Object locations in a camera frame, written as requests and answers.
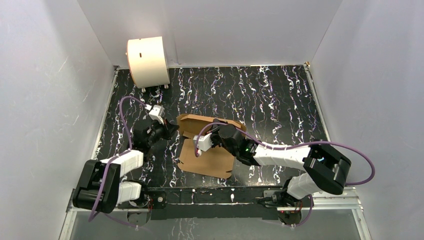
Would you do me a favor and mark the brown cardboard box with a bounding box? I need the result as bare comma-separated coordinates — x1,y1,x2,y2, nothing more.
176,113,235,179

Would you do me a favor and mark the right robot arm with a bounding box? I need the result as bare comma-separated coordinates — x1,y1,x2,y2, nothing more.
205,119,352,207

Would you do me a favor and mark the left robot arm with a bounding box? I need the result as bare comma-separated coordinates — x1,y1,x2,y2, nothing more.
72,120,179,214

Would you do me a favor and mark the cream cylindrical wooden box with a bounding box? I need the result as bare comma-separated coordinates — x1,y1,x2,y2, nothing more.
126,36,170,93

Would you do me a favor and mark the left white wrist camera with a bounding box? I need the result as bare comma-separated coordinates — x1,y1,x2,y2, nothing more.
145,104,165,125

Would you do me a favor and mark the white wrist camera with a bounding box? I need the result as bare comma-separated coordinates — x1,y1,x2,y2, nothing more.
145,104,165,125
193,133,213,156

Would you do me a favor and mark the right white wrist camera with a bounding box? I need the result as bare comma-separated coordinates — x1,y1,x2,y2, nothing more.
193,133,213,156

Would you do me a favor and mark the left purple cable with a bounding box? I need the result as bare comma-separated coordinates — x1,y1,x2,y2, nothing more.
87,96,153,229

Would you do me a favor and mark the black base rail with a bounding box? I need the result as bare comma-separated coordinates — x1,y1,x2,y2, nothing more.
117,187,312,222

